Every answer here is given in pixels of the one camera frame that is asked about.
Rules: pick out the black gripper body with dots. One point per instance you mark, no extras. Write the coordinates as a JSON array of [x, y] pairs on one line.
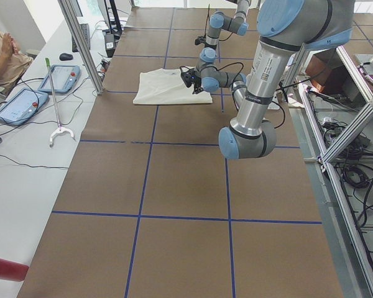
[[196, 83]]

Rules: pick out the cream long-sleeve cat shirt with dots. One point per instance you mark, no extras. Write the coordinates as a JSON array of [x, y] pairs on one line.
[[165, 87]]

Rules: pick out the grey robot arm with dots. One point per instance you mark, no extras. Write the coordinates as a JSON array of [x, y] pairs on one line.
[[235, 25], [284, 27]]

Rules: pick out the black power adapter brick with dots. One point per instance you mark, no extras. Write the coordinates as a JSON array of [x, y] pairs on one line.
[[110, 44]]

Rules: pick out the brown cardboard box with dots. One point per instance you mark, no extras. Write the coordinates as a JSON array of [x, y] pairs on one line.
[[327, 74]]

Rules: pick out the far blue teach pendant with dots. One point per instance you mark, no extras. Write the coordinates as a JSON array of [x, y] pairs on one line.
[[64, 77]]

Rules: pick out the blue teach pendant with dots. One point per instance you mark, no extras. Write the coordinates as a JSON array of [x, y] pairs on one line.
[[64, 77], [20, 108]]

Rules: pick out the black computer mouse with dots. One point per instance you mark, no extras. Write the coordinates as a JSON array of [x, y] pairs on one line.
[[65, 57]]

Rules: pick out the white reacher grabber tool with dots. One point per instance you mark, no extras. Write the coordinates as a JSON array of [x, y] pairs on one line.
[[60, 128]]

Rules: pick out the near blue teach pendant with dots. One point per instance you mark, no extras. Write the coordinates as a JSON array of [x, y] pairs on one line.
[[20, 108]]

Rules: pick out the seated person beige shirt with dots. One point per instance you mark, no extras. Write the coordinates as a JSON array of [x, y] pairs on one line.
[[13, 63]]

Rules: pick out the red bottle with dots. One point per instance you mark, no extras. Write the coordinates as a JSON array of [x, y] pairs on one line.
[[12, 271]]

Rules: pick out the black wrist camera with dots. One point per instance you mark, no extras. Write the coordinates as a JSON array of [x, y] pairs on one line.
[[200, 40], [187, 75]]

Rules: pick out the aluminium frame post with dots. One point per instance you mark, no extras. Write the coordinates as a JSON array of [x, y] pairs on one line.
[[74, 27]]

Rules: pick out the aluminium frame rail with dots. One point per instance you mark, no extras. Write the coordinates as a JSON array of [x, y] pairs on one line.
[[337, 132]]

